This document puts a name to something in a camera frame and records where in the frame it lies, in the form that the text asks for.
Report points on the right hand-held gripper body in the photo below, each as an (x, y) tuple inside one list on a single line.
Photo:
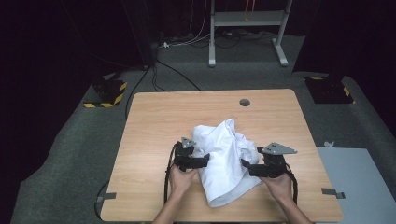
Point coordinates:
[(274, 166)]

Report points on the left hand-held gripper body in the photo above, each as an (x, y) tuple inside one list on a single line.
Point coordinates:
[(183, 158)]

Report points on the white button-up shirt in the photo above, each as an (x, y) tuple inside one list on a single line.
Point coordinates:
[(224, 165)]

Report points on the person's right hand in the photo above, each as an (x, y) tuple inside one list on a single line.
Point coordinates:
[(280, 188)]

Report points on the person's left hand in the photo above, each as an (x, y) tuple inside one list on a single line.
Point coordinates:
[(182, 182)]

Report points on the small white scrap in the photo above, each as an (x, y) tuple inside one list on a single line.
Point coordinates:
[(329, 144)]

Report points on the grey tape strip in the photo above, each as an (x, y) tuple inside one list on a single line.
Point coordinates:
[(333, 193), (109, 196)]

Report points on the grey round table grommet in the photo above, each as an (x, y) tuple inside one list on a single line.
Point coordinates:
[(244, 102)]

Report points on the grey flat panel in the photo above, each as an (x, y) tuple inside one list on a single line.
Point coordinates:
[(358, 186)]

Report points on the black base with yellow stripes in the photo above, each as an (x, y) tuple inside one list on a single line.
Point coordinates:
[(327, 91), (107, 91)]

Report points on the black metal column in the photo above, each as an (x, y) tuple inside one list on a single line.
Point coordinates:
[(143, 31)]

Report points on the white metal desk frame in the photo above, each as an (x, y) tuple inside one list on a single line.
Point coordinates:
[(249, 18)]

